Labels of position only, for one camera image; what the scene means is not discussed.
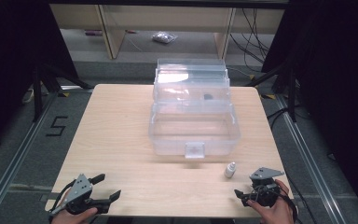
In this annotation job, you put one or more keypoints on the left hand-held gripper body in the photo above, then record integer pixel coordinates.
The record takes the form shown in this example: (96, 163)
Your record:
(82, 188)

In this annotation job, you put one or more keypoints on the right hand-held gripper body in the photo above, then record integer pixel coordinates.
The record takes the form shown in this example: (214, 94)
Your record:
(264, 186)

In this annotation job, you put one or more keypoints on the small white dropper bottle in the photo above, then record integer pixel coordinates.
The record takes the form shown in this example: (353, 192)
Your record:
(229, 171)

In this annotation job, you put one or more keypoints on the clear plastic storage box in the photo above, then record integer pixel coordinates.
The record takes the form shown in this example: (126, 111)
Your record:
(194, 130)

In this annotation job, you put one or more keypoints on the person's right hand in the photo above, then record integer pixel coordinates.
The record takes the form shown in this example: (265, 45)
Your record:
(276, 214)

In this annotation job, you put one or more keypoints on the person's left hand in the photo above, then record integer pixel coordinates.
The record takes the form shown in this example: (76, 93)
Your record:
(74, 218)

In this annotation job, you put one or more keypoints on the black metal stand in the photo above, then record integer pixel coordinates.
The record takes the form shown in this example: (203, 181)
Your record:
(291, 93)
(38, 93)

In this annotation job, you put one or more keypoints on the black curtain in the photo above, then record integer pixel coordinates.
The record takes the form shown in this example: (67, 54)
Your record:
(9, 62)
(338, 77)

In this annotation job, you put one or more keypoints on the light wooden shelf unit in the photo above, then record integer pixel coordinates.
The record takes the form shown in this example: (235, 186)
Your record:
(115, 34)

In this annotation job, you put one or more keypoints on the pink object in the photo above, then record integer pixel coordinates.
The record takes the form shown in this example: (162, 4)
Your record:
(92, 32)

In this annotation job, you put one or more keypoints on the clear plastic bag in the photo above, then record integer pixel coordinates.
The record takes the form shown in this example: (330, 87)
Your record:
(164, 37)

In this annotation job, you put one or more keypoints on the metal floor rail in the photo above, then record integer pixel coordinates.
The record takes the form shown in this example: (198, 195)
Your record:
(18, 155)
(307, 155)

